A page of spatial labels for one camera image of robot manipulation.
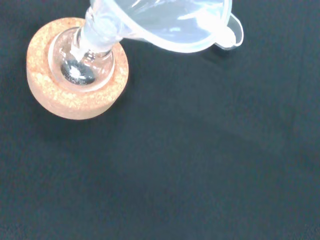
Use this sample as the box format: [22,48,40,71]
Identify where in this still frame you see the glass round-bottom flask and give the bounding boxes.
[48,18,116,93]

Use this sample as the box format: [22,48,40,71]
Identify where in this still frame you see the black cloth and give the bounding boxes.
[0,0,320,240]

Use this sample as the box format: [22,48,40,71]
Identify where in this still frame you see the cork ring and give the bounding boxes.
[26,16,130,120]

